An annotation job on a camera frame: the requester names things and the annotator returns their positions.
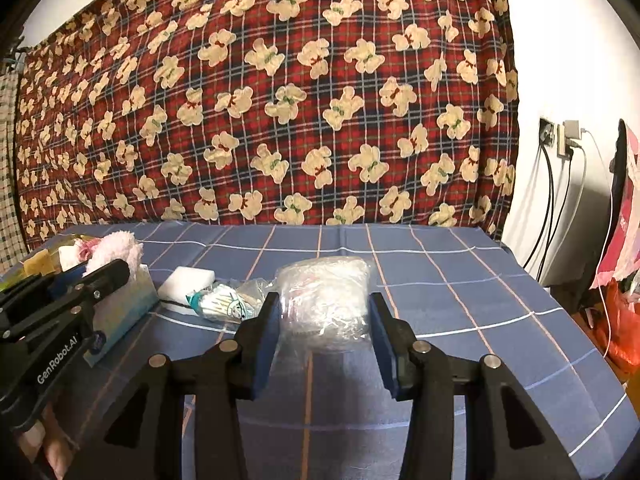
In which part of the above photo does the pink fluffy puff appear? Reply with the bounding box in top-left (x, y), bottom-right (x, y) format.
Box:
top-left (82, 230), bottom-right (144, 278)

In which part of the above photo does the white rectangular eraser block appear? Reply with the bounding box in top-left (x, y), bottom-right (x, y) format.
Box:
top-left (157, 267), bottom-right (217, 317)

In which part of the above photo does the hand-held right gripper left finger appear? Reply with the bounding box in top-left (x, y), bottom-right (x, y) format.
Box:
top-left (65, 291), bottom-right (279, 480)

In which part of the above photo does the person's left hand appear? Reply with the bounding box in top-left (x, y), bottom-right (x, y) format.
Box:
top-left (19, 400), bottom-right (77, 480)

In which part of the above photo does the red plaid bear-print blanket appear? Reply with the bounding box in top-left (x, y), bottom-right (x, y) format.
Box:
top-left (12, 0), bottom-right (521, 253)

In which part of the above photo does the blue plaid bed sheet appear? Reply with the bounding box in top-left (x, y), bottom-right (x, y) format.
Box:
top-left (10, 220), bottom-right (628, 480)

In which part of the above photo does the white printed tissue pack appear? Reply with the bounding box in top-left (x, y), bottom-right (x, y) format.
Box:
top-left (82, 262), bottom-right (162, 368)

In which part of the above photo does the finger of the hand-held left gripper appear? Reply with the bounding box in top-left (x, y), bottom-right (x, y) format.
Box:
top-left (0, 266), bottom-right (84, 311)
top-left (0, 258), bottom-right (131, 344)

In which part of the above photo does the gold tin box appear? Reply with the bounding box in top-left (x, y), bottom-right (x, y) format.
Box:
top-left (0, 232), bottom-right (103, 293)

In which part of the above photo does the white rolled towel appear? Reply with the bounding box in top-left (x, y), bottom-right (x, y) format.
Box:
top-left (57, 245), bottom-right (83, 272)

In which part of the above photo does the wall power socket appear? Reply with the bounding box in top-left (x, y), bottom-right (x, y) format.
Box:
top-left (539, 116), bottom-right (559, 149)

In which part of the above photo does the teal white plastic-wrapped packet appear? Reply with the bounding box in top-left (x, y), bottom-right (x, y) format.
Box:
top-left (186, 276), bottom-right (273, 323)

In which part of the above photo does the black cable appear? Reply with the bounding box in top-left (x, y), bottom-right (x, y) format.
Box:
top-left (537, 149), bottom-right (574, 283)
top-left (522, 141), bottom-right (554, 273)

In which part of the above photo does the white cable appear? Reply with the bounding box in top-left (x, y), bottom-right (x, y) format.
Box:
top-left (577, 129), bottom-right (616, 358)

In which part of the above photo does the orange plastic bag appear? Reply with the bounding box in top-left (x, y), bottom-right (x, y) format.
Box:
top-left (592, 280), bottom-right (640, 376)

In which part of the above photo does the clear plastic-wrapped pink pad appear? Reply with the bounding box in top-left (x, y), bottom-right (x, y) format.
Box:
top-left (274, 255), bottom-right (373, 356)

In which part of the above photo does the pink plastic bag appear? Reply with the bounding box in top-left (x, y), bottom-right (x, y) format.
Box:
top-left (590, 130), bottom-right (640, 292)

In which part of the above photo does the black garment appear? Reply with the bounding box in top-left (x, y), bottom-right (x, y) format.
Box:
top-left (609, 119), bottom-right (632, 273)

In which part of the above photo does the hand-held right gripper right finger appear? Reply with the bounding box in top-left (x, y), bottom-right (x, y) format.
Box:
top-left (369, 291), bottom-right (581, 480)

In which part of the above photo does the metal clothes clip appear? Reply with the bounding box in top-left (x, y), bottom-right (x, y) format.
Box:
top-left (0, 35), bottom-right (26, 73)

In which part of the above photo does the checked cloth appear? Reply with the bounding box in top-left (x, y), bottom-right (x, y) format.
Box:
top-left (0, 72), bottom-right (28, 276)

